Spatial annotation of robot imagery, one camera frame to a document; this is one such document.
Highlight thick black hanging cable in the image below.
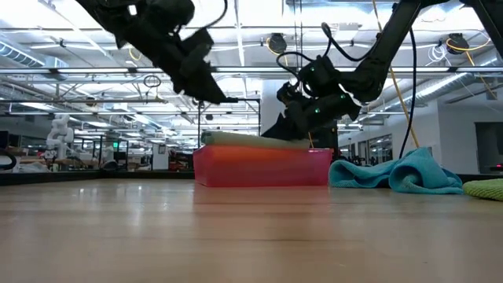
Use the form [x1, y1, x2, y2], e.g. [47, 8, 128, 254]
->
[398, 27, 418, 160]

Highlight bright green microfiber towel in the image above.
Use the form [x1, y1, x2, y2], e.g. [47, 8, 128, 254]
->
[462, 178, 503, 203]

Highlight black ceiling cable reel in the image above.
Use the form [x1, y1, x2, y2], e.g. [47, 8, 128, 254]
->
[266, 32, 295, 56]
[446, 33, 471, 55]

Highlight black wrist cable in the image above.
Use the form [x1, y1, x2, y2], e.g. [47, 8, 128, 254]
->
[274, 21, 378, 99]
[176, 0, 229, 35]

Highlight dark grey monitor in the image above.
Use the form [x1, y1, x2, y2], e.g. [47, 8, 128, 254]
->
[474, 120, 503, 175]

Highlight black cable loop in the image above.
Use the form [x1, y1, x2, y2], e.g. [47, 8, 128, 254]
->
[0, 147, 18, 172]

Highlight white pillar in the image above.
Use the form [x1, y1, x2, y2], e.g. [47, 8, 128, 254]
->
[260, 78, 292, 137]

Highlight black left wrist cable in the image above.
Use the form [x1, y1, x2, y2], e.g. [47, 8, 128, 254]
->
[176, 0, 229, 35]

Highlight yellow hanging cable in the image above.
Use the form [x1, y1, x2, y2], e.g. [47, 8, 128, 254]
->
[371, 0, 421, 149]

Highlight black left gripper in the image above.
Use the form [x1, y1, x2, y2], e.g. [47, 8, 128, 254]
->
[156, 27, 240, 105]

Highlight red plastic tray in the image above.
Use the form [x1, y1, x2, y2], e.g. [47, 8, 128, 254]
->
[192, 144, 334, 189]

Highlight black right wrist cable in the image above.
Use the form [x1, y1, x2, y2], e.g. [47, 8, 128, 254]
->
[274, 21, 378, 99]

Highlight blue microfiber towel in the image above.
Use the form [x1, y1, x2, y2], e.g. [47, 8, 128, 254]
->
[328, 147, 465, 196]

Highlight black monitor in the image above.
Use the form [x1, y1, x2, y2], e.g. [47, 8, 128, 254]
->
[310, 124, 340, 150]

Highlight sage towel with teal edge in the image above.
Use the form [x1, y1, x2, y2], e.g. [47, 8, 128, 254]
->
[200, 130, 312, 150]

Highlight black hanging wire loop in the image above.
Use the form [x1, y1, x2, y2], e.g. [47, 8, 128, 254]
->
[142, 74, 163, 90]

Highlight black metal table frame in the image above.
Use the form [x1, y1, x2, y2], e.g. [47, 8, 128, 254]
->
[0, 170, 503, 187]

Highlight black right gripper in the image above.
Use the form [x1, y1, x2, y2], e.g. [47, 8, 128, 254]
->
[261, 54, 362, 141]

